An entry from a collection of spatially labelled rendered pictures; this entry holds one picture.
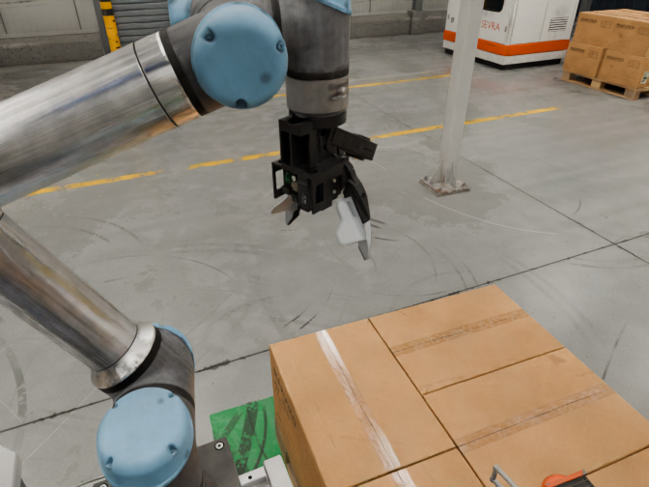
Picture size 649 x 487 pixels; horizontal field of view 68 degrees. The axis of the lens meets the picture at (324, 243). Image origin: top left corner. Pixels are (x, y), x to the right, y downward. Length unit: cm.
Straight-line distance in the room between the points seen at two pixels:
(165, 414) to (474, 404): 116
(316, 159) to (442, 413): 116
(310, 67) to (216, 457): 66
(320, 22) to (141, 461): 54
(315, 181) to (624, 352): 251
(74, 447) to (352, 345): 127
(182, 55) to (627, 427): 164
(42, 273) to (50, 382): 204
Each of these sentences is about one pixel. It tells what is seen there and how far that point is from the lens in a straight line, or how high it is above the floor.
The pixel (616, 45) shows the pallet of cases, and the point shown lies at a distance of 778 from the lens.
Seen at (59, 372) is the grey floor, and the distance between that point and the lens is 274.
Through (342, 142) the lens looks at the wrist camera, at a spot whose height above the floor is 157.
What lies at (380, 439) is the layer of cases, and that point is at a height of 54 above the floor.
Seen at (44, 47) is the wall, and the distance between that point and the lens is 966.
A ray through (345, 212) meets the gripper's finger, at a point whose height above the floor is 149.
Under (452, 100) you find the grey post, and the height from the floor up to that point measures 73.
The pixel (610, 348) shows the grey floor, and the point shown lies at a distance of 293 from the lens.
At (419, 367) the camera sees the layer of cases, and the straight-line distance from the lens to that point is 173.
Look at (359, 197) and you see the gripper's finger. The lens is 63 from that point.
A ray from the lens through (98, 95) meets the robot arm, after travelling 43.
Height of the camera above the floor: 179
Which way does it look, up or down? 33 degrees down
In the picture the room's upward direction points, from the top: straight up
